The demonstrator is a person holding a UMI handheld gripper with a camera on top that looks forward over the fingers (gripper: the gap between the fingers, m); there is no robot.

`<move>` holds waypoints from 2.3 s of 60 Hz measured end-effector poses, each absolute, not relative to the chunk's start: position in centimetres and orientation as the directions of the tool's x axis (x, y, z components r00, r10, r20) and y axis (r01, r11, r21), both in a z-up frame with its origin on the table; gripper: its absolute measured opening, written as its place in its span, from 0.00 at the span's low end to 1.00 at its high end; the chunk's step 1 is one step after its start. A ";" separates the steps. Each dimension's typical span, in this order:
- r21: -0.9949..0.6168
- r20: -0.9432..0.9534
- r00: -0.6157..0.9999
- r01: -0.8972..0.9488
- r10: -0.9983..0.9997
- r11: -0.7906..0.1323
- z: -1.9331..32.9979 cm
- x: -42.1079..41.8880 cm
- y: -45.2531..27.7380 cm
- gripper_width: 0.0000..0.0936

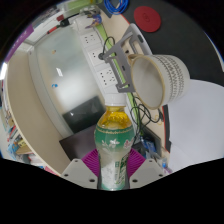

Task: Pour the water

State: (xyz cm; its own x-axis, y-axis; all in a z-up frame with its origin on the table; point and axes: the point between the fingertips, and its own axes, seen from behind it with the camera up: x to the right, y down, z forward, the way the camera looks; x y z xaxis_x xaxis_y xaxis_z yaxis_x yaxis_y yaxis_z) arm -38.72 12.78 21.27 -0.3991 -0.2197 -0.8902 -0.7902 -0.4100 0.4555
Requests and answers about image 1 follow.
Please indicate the green-labelled clear drink bottle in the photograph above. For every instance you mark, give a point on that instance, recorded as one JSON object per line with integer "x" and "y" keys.
{"x": 114, "y": 140}

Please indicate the flat round red coaster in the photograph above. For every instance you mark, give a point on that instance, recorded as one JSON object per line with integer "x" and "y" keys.
{"x": 147, "y": 19}

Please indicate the black desk mat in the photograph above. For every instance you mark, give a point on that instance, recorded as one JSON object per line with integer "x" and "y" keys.
{"x": 193, "y": 36}

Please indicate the plain white paper sheet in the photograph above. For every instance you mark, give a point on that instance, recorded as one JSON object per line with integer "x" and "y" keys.
{"x": 196, "y": 126}

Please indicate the white wall socket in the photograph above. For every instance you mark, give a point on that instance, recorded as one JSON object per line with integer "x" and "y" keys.
{"x": 107, "y": 77}
{"x": 89, "y": 38}
{"x": 98, "y": 55}

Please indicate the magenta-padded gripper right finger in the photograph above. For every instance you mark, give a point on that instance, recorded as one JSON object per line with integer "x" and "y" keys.
{"x": 146, "y": 170}

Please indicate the black computer monitor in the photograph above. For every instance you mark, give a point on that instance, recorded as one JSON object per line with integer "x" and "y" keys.
{"x": 80, "y": 143}

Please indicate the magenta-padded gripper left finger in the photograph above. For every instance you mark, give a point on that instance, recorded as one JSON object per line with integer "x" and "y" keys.
{"x": 78, "y": 171}

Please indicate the white patterned cup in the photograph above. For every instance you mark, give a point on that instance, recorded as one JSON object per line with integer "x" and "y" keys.
{"x": 150, "y": 81}

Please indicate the small blue device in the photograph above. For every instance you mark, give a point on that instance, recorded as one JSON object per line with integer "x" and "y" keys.
{"x": 149, "y": 145}

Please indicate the grey metal laptop stand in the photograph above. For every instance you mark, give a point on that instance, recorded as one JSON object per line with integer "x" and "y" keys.
{"x": 120, "y": 71}

